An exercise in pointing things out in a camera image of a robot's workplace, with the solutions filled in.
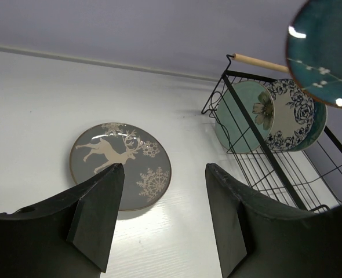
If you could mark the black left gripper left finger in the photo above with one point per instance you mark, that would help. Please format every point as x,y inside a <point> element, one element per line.
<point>67,235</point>

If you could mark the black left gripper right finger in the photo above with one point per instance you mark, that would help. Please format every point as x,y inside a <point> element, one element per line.
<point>257,236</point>

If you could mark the grey reindeer plate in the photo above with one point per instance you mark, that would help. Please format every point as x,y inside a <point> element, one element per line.
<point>146,163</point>

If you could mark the dark teal plate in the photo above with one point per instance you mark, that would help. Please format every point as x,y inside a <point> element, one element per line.
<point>314,50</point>

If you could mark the light green flower plate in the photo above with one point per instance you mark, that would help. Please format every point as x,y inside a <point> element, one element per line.
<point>232,128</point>

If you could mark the white blue floral plate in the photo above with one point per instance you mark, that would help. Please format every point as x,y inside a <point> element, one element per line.
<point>294,114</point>

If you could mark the red teal plate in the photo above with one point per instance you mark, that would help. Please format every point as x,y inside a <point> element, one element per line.
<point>318,126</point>

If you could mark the black wire dish rack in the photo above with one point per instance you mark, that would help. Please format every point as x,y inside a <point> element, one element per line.
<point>310,179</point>

